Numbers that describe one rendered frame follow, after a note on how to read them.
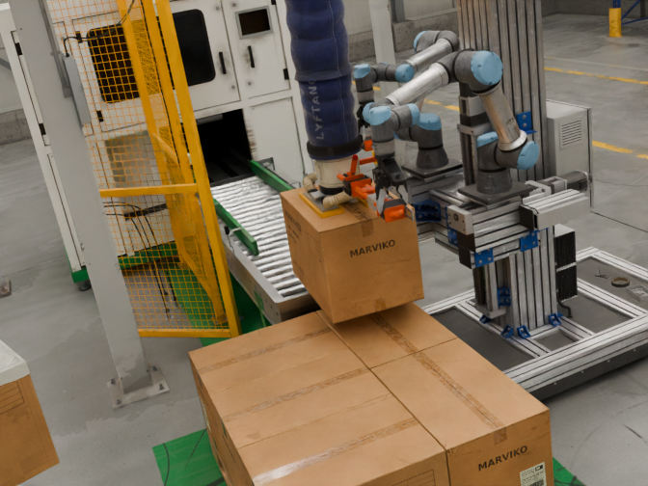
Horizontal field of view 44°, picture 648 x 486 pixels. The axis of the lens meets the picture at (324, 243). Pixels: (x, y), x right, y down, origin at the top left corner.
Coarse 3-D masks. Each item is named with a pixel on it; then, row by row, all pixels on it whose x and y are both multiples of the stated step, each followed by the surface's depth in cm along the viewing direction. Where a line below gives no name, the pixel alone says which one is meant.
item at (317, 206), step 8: (304, 192) 344; (304, 200) 338; (312, 200) 333; (320, 200) 332; (312, 208) 327; (320, 208) 321; (328, 208) 320; (336, 208) 320; (320, 216) 318; (328, 216) 318
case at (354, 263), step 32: (288, 192) 356; (288, 224) 355; (320, 224) 311; (352, 224) 307; (384, 224) 311; (416, 224) 315; (320, 256) 311; (352, 256) 311; (384, 256) 315; (416, 256) 320; (320, 288) 325; (352, 288) 316; (384, 288) 320; (416, 288) 325
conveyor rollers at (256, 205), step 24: (216, 192) 555; (240, 192) 544; (264, 192) 539; (240, 216) 499; (264, 216) 495; (240, 240) 457; (264, 240) 452; (264, 264) 425; (288, 264) 420; (288, 288) 386
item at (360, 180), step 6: (348, 180) 310; (354, 180) 309; (360, 180) 304; (366, 180) 304; (348, 186) 304; (354, 186) 304; (360, 186) 304; (348, 192) 306; (354, 192) 304; (366, 192) 306
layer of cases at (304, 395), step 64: (320, 320) 351; (384, 320) 342; (256, 384) 310; (320, 384) 303; (384, 384) 297; (448, 384) 289; (512, 384) 283; (256, 448) 271; (320, 448) 266; (384, 448) 261; (448, 448) 256; (512, 448) 266
